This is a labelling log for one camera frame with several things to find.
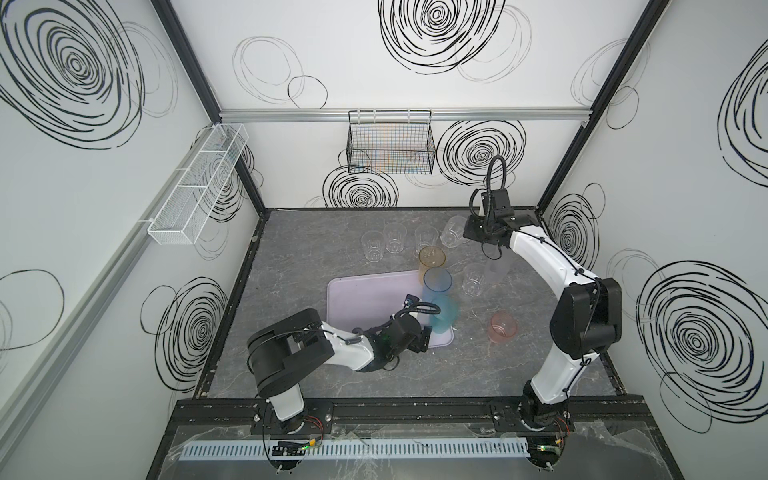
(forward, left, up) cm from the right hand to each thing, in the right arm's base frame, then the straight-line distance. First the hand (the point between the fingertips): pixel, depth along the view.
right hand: (465, 227), depth 91 cm
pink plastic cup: (-24, -11, -17) cm, 32 cm away
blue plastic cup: (-11, +8, -14) cm, 19 cm away
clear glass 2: (+9, +22, -13) cm, 27 cm away
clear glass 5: (-8, -4, -16) cm, 19 cm away
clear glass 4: (+3, +3, -5) cm, 6 cm away
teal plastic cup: (-22, +6, -13) cm, 27 cm away
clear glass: (+5, +30, -14) cm, 33 cm away
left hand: (-25, +12, -16) cm, 32 cm away
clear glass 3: (+9, +11, -14) cm, 19 cm away
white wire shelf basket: (-12, +74, +17) cm, 77 cm away
